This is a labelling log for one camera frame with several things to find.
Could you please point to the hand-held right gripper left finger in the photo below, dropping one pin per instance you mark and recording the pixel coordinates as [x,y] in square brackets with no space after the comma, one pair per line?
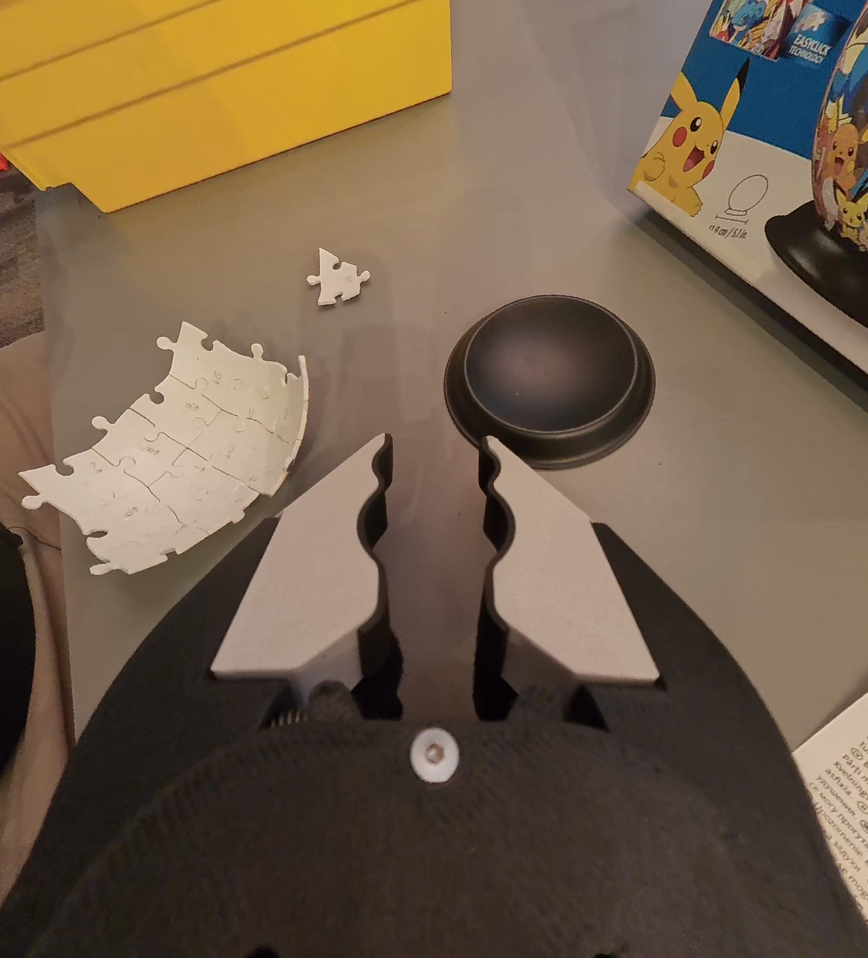
[307,591]

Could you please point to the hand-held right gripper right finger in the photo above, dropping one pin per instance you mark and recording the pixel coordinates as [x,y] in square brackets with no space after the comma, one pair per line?
[569,599]

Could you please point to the white joined puzzle pieces section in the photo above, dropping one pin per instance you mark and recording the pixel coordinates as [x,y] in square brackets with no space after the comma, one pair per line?
[179,456]

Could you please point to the black round puzzle ball stand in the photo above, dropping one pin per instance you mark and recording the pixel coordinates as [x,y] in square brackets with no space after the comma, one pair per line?
[550,374]

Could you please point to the single white puzzle piece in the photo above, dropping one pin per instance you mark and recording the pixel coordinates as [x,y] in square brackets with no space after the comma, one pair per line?
[337,281]

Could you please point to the yellow plastic bin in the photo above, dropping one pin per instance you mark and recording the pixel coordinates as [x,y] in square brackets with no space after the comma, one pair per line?
[202,97]

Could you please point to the blue puzzle ball box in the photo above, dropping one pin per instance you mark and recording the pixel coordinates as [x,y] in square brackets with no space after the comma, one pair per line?
[763,112]

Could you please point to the person's beige pants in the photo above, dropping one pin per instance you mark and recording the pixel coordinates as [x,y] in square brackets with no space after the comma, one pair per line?
[0,411]

